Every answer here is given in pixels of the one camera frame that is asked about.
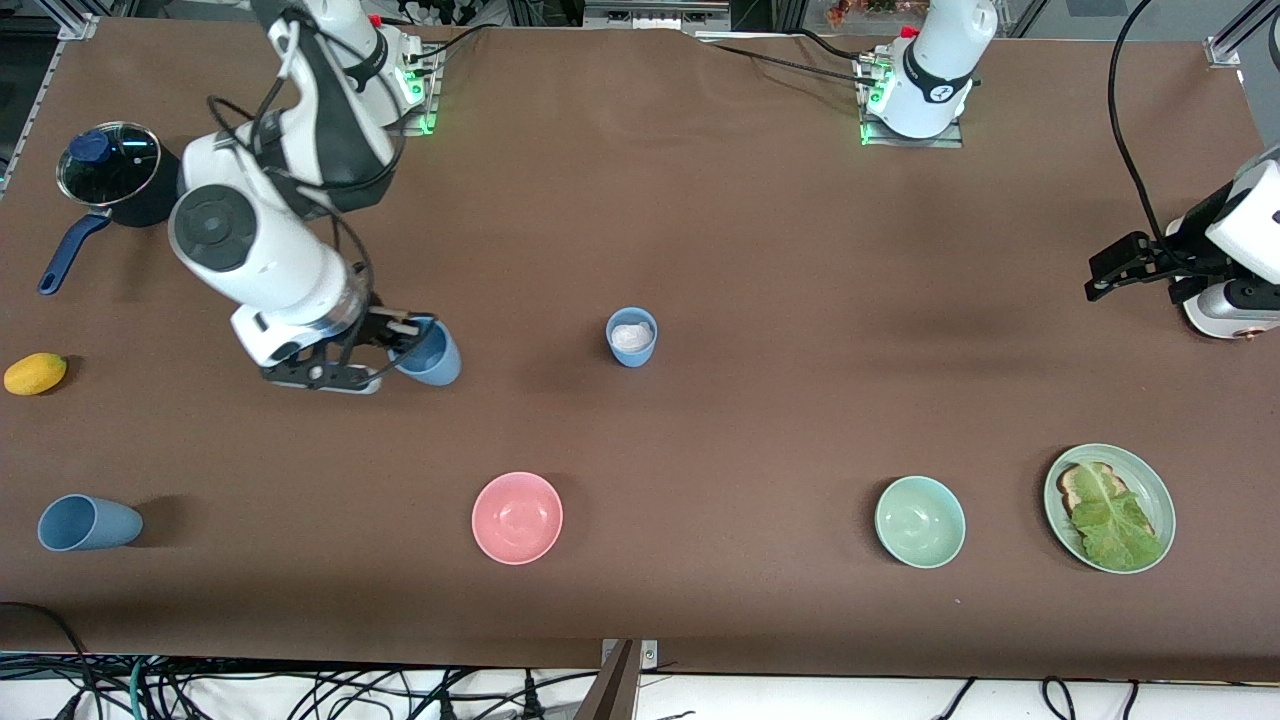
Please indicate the toast slice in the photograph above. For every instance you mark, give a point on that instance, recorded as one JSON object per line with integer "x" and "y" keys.
{"x": 1075, "y": 487}

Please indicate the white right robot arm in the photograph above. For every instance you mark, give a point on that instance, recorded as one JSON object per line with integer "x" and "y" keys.
{"x": 260, "y": 250}

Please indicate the yellow lemon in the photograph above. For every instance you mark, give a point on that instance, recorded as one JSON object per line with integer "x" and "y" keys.
{"x": 35, "y": 374}

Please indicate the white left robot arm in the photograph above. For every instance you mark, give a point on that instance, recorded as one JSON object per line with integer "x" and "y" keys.
{"x": 940, "y": 70}

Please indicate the pink bowl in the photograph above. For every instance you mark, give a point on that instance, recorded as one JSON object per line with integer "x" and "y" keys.
{"x": 517, "y": 518}

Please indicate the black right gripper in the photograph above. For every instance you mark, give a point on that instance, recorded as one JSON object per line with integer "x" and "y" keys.
{"x": 377, "y": 324}

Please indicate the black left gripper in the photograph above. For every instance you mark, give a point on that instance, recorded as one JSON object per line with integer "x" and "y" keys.
{"x": 1176, "y": 254}

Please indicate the glass pot lid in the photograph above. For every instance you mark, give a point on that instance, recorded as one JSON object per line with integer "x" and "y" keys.
{"x": 125, "y": 175}

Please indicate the grey power strip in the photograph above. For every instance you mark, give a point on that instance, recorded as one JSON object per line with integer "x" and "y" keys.
{"x": 650, "y": 15}

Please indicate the dark slanted bar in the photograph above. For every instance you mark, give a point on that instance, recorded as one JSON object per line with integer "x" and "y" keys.
{"x": 610, "y": 695}

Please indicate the blue plastic cup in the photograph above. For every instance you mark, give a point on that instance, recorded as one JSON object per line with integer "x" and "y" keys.
{"x": 438, "y": 365}
{"x": 632, "y": 357}
{"x": 90, "y": 523}

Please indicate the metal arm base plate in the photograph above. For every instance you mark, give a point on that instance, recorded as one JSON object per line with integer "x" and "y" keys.
{"x": 430, "y": 100}
{"x": 950, "y": 141}

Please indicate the small metal bracket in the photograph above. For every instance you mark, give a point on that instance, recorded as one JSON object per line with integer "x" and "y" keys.
{"x": 648, "y": 655}

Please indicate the mint green bowl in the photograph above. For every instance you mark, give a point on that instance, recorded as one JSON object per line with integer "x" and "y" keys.
{"x": 920, "y": 522}

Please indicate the aluminium frame profile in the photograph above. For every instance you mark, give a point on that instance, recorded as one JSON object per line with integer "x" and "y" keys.
{"x": 80, "y": 25}
{"x": 1225, "y": 50}

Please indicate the dark blue pot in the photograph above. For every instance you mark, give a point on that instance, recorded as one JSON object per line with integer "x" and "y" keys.
{"x": 150, "y": 205}

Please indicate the white tissue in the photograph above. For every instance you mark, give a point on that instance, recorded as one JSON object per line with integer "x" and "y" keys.
{"x": 632, "y": 336}

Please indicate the green lettuce leaf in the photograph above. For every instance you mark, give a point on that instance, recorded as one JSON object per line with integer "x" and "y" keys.
{"x": 1115, "y": 525}

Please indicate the green plate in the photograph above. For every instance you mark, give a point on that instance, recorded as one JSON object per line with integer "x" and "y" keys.
{"x": 1160, "y": 500}

